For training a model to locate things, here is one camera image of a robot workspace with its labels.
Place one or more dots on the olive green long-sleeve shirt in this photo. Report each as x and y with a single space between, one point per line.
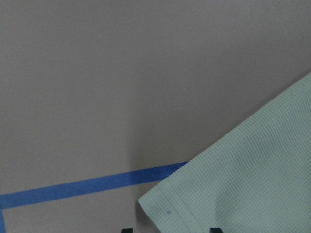
255 179

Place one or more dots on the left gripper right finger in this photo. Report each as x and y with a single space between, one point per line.
215 230

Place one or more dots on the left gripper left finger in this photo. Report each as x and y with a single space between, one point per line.
127 230

